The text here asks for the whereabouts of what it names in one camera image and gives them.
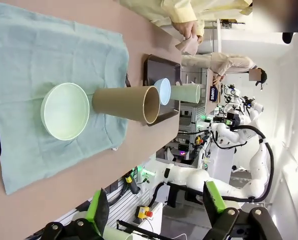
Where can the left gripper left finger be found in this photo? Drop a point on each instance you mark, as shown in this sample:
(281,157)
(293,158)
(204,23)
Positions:
(96,212)

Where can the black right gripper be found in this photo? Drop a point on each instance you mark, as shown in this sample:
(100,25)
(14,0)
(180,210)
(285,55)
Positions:
(235,118)

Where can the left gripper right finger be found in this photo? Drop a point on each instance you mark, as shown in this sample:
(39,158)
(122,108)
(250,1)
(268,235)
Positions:
(215,200)

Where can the pale green tall cup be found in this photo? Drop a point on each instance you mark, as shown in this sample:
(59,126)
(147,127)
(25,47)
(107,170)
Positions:
(183,93)

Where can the light blue bowl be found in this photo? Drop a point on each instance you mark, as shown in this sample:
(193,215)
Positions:
(165,90)

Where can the pale green bowl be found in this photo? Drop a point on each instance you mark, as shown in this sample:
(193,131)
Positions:
(66,112)

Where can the brown tall cup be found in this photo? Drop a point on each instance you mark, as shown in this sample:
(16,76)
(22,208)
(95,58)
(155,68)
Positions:
(118,105)

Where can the teal cloth mat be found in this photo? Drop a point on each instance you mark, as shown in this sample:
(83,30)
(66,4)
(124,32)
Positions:
(38,50)

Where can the person's right forearm yellow sleeve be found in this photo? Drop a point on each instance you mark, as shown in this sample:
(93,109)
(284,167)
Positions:
(178,11)

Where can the person's left forearm yellow sleeve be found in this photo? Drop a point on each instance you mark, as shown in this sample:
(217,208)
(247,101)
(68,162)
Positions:
(200,27)

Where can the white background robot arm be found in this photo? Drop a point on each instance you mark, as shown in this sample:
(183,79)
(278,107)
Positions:
(251,107)

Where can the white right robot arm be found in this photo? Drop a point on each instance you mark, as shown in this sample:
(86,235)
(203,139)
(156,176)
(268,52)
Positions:
(229,190)

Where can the person's left hand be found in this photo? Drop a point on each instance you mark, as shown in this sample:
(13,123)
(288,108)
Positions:
(200,39)

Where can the person's right hand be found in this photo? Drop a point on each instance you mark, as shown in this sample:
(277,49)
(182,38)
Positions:
(186,28)

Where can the blue campus sign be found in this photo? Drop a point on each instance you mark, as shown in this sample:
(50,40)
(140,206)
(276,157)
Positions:
(215,93)

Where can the black yellow handheld tool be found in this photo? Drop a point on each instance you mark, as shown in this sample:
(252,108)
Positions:
(131,183)

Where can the yellow emergency stop box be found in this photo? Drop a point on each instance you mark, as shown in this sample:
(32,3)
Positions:
(142,212)

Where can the person in beige coat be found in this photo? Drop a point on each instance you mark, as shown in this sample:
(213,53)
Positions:
(226,63)

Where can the person in yellow shirt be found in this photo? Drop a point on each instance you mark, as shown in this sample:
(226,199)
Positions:
(148,10)

